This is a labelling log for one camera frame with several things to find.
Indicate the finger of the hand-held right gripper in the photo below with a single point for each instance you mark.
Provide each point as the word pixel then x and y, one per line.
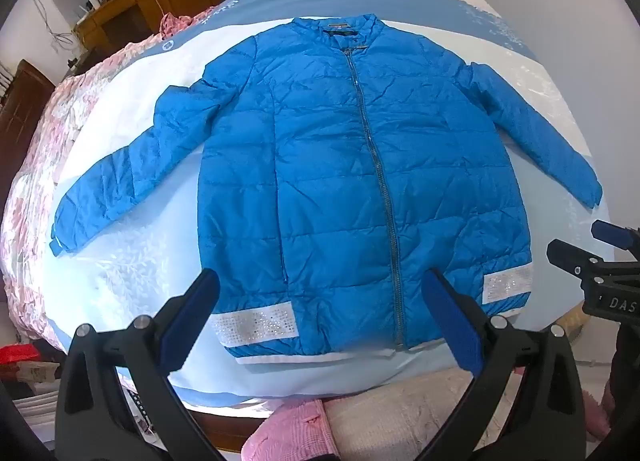
pixel 567 255
pixel 609 234

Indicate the wooden desk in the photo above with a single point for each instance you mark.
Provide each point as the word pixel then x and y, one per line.
pixel 120 11

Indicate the pink checked cloth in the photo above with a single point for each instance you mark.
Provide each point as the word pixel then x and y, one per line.
pixel 290 431

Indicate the pink floral quilt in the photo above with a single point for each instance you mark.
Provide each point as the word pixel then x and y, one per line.
pixel 47 141

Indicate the blue puffer jacket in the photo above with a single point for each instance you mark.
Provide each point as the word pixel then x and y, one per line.
pixel 340 181

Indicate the white and blue blanket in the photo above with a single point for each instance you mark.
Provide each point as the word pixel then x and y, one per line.
pixel 165 261

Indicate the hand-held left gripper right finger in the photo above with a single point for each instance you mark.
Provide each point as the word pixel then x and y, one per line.
pixel 447 321

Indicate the red packet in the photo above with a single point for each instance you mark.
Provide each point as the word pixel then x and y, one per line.
pixel 17 355

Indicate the dark wooden chair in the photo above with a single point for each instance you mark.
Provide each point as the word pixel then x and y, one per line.
pixel 20 106

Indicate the beige textured cushion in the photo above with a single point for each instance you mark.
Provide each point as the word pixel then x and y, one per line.
pixel 405 411

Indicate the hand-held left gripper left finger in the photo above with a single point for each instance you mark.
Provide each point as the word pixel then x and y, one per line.
pixel 192 308

